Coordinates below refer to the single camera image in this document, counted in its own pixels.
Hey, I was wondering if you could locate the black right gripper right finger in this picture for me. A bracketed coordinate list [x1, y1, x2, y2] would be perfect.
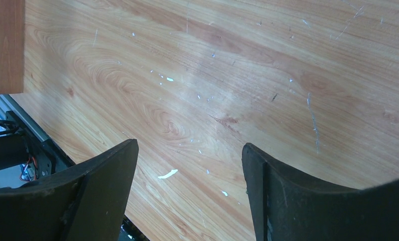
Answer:
[241, 143, 399, 240]

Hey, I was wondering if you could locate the aluminium frame rail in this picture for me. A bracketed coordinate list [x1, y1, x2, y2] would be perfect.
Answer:
[0, 93, 50, 142]

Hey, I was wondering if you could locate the orange wooden compartment tray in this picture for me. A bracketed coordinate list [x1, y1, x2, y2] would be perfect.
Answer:
[0, 0, 25, 94]

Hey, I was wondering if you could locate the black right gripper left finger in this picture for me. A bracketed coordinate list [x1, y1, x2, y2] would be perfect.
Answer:
[0, 139, 139, 240]

